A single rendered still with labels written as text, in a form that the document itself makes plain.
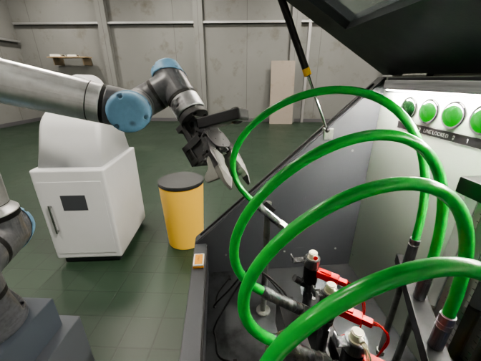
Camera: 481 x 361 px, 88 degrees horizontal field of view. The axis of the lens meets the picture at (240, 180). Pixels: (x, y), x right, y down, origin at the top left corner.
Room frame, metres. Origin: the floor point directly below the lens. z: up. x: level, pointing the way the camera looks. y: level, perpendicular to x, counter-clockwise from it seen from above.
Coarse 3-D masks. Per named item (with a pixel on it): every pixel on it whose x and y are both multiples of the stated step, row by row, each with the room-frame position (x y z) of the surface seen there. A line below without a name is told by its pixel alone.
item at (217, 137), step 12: (192, 108) 0.59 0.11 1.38; (204, 108) 0.61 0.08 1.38; (180, 120) 0.59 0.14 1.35; (192, 120) 0.59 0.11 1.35; (180, 132) 0.61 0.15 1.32; (192, 132) 0.59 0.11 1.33; (204, 132) 0.54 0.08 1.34; (216, 132) 0.58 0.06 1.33; (192, 144) 0.55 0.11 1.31; (216, 144) 0.53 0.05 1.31; (228, 144) 0.57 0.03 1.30; (192, 156) 0.55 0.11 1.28; (204, 156) 0.54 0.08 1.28
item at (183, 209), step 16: (176, 176) 2.10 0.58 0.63; (192, 176) 2.10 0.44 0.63; (160, 192) 1.91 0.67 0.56; (176, 192) 1.83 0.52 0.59; (192, 192) 1.88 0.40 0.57; (176, 208) 1.84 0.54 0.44; (192, 208) 1.88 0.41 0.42; (176, 224) 1.85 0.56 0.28; (192, 224) 1.88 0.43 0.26; (176, 240) 1.87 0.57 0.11; (192, 240) 1.88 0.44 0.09
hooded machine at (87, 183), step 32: (64, 128) 1.84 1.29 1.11; (96, 128) 1.85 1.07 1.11; (64, 160) 1.76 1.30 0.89; (96, 160) 1.77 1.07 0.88; (128, 160) 2.17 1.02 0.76; (64, 192) 1.68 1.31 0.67; (96, 192) 1.69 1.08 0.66; (128, 192) 2.05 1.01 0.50; (64, 224) 1.68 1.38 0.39; (96, 224) 1.69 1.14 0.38; (128, 224) 1.92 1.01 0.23; (64, 256) 1.68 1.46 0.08; (96, 256) 1.69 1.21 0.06
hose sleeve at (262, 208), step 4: (260, 208) 0.49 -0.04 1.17; (264, 208) 0.49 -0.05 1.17; (264, 212) 0.49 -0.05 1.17; (268, 212) 0.49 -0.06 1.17; (272, 212) 0.50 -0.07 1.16; (268, 216) 0.49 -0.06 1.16; (272, 216) 0.49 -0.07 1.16; (276, 216) 0.49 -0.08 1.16; (272, 220) 0.48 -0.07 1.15; (276, 220) 0.48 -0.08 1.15; (280, 220) 0.48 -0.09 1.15; (276, 224) 0.48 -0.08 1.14
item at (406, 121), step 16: (304, 96) 0.47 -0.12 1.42; (368, 96) 0.44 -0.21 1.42; (384, 96) 0.43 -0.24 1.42; (272, 112) 0.49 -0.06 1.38; (400, 112) 0.42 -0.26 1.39; (416, 128) 0.41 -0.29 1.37; (240, 144) 0.52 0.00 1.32; (240, 192) 0.51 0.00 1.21; (416, 224) 0.40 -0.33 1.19; (416, 240) 0.39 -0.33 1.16
